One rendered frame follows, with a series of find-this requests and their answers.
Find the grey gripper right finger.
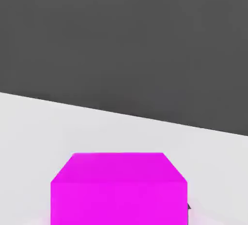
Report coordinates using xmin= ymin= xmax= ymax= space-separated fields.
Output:
xmin=187 ymin=202 xmax=204 ymax=225

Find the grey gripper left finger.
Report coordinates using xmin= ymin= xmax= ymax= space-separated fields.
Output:
xmin=38 ymin=215 xmax=51 ymax=225

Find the small magenta cube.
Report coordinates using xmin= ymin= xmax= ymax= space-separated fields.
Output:
xmin=50 ymin=152 xmax=188 ymax=225

